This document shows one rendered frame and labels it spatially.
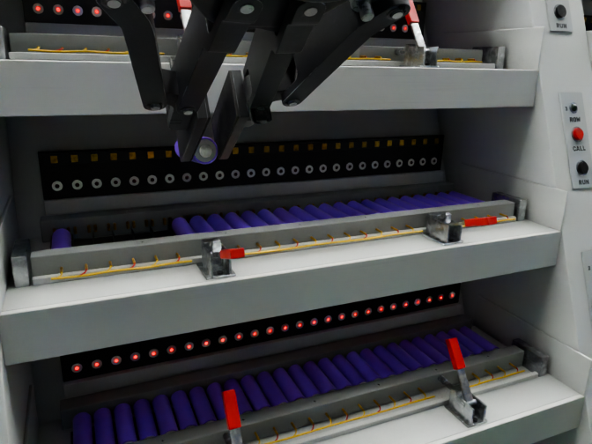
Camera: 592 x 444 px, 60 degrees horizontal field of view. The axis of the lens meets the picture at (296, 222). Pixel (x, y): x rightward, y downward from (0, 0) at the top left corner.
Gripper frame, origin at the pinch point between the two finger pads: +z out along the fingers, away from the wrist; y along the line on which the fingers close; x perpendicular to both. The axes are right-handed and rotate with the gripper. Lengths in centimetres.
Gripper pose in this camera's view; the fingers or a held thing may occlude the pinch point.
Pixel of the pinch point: (210, 119)
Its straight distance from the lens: 33.4
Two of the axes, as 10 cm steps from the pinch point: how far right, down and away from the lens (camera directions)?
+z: -3.2, 2.4, 9.2
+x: 1.8, 9.6, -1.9
